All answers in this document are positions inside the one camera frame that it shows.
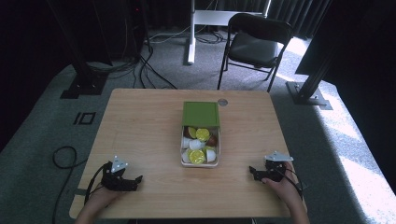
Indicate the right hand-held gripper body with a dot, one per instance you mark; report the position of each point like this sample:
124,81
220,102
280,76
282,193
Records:
275,168

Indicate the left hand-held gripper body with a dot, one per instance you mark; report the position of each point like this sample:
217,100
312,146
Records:
115,180

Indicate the person's left hand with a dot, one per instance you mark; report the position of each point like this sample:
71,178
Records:
104,195

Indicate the person's right hand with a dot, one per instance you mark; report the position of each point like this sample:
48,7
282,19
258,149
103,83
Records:
285,186

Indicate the white box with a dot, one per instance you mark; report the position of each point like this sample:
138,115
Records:
200,165

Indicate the pile of coffee capsules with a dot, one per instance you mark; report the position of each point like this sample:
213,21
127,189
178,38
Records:
197,148

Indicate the round grey table grommet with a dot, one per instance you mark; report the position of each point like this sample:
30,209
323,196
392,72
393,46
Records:
222,102

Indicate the green box lid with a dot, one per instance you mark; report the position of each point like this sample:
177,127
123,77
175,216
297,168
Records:
200,114

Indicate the black metal stand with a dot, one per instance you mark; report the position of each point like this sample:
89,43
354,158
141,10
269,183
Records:
308,90
84,81

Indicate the black folding chair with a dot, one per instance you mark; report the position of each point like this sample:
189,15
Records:
255,43

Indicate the dark curtain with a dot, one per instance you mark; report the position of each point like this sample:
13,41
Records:
299,12

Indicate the white desk frame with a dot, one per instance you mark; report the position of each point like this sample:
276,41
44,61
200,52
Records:
194,28

